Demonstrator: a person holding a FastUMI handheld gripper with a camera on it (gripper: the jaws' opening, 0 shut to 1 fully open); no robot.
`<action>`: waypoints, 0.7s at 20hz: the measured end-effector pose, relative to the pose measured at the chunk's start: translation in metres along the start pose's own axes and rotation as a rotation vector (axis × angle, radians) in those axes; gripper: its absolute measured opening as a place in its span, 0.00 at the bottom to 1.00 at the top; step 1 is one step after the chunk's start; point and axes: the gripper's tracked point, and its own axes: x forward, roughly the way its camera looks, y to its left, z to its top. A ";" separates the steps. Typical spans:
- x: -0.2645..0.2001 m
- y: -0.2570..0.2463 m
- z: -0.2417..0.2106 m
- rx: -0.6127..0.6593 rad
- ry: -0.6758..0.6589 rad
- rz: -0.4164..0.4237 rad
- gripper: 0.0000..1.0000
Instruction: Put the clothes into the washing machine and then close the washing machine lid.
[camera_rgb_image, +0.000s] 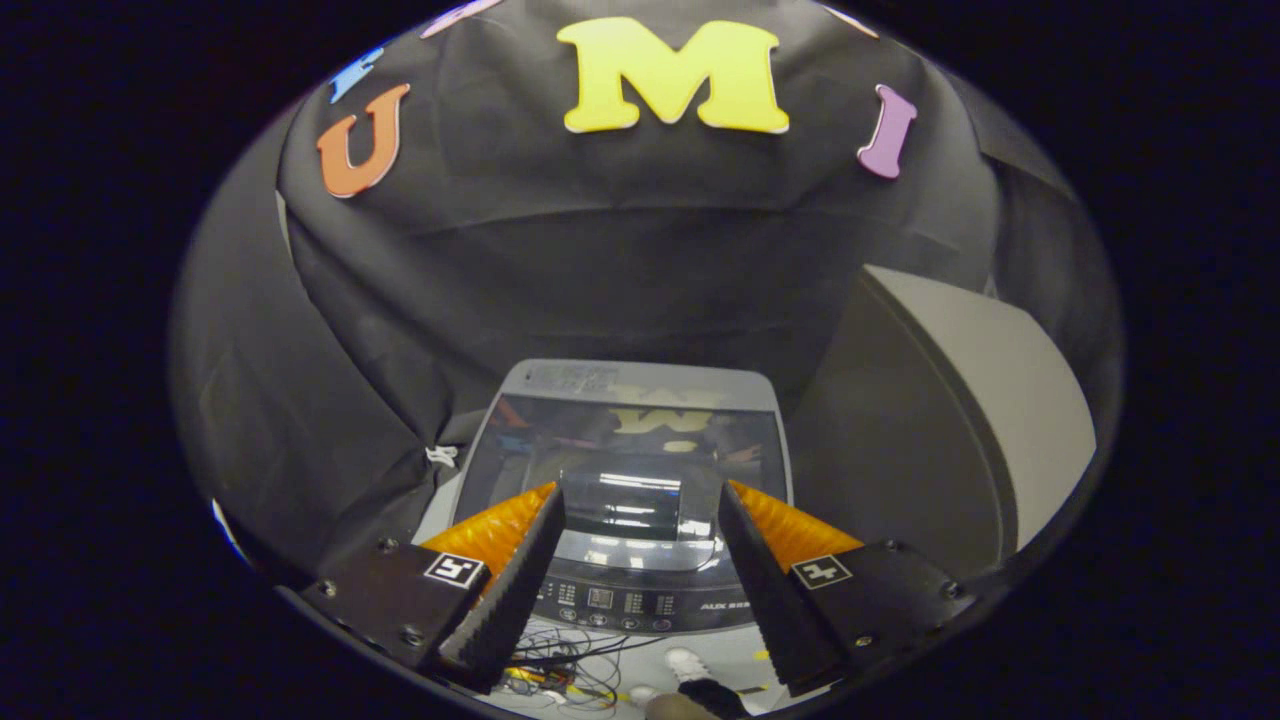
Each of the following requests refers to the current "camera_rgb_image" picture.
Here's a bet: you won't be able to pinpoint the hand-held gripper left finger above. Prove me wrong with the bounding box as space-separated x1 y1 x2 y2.
300 482 567 694

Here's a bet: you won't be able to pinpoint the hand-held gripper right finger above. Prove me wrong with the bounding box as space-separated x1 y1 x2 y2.
718 480 976 698

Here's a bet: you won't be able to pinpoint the grey top-load washing machine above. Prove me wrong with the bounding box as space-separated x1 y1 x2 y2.
410 358 796 636

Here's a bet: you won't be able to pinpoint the dark glass washing machine lid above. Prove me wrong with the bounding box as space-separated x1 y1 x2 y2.
455 360 793 573

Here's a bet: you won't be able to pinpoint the person's leg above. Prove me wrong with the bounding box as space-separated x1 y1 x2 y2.
645 678 749 720

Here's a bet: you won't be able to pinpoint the black backdrop cloth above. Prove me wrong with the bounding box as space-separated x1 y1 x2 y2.
170 0 1121 581

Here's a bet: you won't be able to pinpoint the black floor cables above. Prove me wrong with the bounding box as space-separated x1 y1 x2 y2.
500 630 646 711

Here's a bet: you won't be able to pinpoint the beige cabinet with dark frame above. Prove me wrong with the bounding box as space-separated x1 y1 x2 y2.
790 265 1098 581

